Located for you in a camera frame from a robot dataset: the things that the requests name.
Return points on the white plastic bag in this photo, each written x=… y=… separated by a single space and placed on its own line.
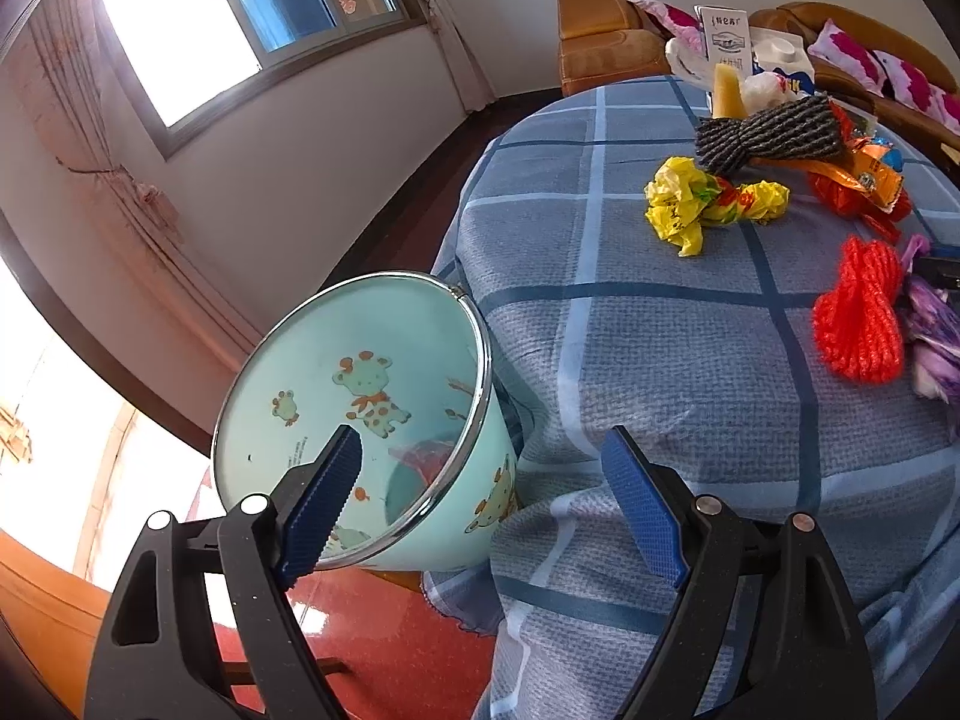
x=686 y=60

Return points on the grey knitted cloth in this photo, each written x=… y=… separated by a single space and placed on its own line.
x=772 y=131

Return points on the orange snack wrapper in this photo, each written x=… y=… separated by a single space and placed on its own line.
x=877 y=169

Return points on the yellow sponge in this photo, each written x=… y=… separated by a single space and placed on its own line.
x=726 y=94

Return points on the brown leather sofa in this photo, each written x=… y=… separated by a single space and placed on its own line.
x=847 y=19

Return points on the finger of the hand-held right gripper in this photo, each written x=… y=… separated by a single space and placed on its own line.
x=941 y=266

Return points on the pink floral pillow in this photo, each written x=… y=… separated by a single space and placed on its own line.
x=671 y=15
x=911 y=86
x=847 y=52

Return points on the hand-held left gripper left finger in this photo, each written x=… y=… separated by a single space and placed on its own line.
x=322 y=510

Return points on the brown leather armchair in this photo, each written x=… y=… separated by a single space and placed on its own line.
x=592 y=37

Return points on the window with grey frame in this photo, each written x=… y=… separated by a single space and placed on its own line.
x=172 y=52

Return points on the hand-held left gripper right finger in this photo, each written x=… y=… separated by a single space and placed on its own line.
x=645 y=510

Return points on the red yarn bundle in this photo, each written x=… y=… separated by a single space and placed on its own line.
x=859 y=315

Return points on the purple plastic bag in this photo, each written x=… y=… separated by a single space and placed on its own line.
x=934 y=322

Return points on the white paper carton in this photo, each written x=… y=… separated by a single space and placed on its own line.
x=724 y=34

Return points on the blue checked tablecloth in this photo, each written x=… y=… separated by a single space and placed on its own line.
x=637 y=360

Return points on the blue and white milk carton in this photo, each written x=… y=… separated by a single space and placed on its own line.
x=784 y=56

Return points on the mint green cartoon bucket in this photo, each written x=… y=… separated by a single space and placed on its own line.
x=322 y=390

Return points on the yellow crumpled wrapper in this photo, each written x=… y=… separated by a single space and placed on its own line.
x=686 y=199

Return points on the pale pink curtain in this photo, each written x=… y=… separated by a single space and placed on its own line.
x=90 y=165
x=450 y=30

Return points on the red plastic wrapper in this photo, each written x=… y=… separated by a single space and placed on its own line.
x=844 y=199

